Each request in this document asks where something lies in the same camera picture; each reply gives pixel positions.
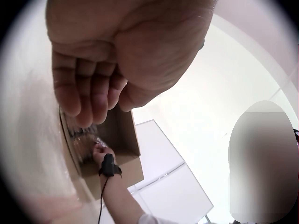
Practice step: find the person's right hand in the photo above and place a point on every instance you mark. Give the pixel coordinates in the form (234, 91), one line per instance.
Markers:
(101, 155)

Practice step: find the person's left hand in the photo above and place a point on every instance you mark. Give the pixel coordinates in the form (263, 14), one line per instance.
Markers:
(140, 46)

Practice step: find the person's left middle finger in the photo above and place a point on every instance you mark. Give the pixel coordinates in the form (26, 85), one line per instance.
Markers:
(100, 98)

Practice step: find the person's left little finger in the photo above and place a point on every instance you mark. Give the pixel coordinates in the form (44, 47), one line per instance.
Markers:
(66, 88)

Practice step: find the person's left thumb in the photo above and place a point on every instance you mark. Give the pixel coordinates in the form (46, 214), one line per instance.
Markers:
(135, 98)

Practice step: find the person's left index finger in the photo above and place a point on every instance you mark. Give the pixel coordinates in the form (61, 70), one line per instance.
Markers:
(117, 88)

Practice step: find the person's right fingers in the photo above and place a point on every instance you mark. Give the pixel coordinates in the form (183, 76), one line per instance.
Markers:
(99, 147)

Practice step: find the person's left ring finger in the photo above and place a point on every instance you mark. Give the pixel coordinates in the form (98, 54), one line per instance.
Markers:
(84, 98)

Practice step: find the clear plastic bag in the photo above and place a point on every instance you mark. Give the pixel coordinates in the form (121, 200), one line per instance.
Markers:
(79, 140)

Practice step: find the black wrist band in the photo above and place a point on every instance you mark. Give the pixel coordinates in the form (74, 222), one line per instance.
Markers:
(108, 165)

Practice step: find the brown cardboard box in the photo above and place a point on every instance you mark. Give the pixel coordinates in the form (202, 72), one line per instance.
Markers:
(123, 140)

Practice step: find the white rectangular panel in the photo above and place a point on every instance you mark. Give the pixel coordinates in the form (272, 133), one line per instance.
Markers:
(158, 142)
(172, 193)

